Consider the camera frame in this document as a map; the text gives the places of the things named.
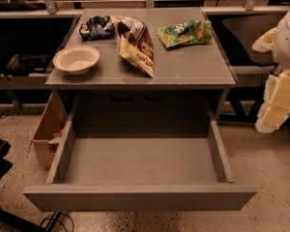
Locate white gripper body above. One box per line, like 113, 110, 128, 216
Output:
264, 69, 290, 112

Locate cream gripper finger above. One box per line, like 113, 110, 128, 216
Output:
255, 105, 289, 133
252, 28, 276, 53

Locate blue chip bag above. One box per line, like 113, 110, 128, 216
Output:
78, 15, 115, 41

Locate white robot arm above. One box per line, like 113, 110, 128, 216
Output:
252, 11, 290, 133

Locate green chip bag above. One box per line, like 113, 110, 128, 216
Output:
158, 20, 212, 48

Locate brown chip bag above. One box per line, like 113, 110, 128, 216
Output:
111, 16, 154, 77

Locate grey open top drawer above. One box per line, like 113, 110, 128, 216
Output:
22, 94, 258, 213

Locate grey cabinet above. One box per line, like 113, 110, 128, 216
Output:
46, 8, 235, 132

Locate white bowl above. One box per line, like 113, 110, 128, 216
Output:
53, 45, 100, 75

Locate cardboard box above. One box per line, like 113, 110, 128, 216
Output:
33, 93, 68, 169

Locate black headphones on shelf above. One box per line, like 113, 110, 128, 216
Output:
0, 54, 51, 77

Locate black cable on floor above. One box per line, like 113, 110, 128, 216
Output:
38, 211, 75, 232

